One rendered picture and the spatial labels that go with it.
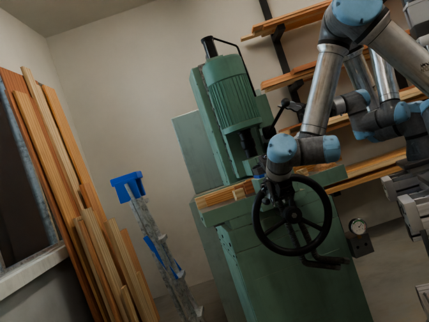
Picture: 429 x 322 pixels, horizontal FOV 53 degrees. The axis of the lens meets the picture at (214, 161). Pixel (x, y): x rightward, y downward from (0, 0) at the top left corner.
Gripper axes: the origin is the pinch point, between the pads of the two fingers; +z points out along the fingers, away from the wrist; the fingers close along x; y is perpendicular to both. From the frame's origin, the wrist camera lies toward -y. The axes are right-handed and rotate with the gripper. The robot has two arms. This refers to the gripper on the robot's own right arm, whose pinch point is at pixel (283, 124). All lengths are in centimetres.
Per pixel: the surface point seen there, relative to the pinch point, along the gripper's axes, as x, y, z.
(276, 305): 65, -10, 24
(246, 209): 26.9, -4.3, 24.0
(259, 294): 59, -9, 29
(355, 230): 47.6, -1.4, -12.6
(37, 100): -99, -143, 122
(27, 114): -80, -115, 123
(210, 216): 25.4, -4.1, 38.1
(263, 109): -15.7, -31.1, -3.3
